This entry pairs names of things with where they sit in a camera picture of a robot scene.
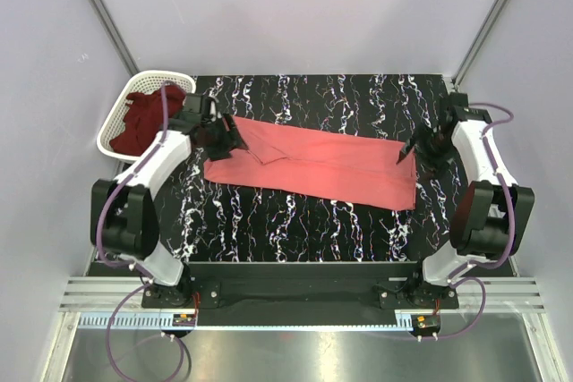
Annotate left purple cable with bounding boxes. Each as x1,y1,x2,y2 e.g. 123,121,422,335
96,81,192,378

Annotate dark red t shirt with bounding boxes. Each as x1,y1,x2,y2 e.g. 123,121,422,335
110,89,163,157

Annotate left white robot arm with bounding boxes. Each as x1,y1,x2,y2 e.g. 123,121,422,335
90,93,246,307

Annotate pink t shirt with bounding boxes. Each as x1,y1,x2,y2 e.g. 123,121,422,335
204,117,417,211

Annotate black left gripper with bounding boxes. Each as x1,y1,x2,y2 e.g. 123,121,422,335
201,113,247,162

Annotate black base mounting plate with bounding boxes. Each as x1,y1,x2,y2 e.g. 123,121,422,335
141,262,459,329

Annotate white plastic laundry basket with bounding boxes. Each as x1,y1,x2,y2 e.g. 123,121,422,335
96,70,196,164

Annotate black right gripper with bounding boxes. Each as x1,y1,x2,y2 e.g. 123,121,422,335
398,123,458,183

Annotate grey slotted cable duct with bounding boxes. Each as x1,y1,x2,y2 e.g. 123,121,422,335
78,312,196,330

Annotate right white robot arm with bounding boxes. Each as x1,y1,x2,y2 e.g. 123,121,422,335
395,92,535,308

